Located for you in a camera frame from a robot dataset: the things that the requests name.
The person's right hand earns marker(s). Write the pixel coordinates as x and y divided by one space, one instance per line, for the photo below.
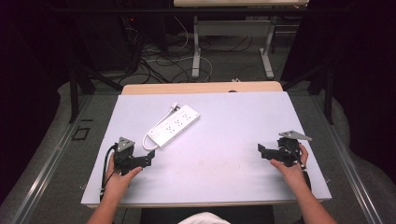
291 174

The wooden table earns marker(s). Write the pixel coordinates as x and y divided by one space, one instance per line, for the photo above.
186 88

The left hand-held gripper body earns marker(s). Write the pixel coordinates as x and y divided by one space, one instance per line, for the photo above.
124 152

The white power strip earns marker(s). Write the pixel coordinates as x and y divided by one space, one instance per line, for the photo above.
174 126

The metal floor rail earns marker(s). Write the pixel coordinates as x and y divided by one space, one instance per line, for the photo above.
348 168
46 168

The person's white clothing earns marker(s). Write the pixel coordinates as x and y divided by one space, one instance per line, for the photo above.
204 218

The person's left hand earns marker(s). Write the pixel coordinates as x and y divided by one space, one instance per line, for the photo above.
118 183

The white desk with metal legs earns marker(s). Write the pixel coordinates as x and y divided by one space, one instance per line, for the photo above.
232 28

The white table mat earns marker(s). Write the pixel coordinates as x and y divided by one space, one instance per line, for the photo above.
218 174

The black metal stand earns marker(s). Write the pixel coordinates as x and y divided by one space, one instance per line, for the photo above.
74 90
328 90

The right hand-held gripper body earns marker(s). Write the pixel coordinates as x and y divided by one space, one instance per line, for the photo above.
288 149

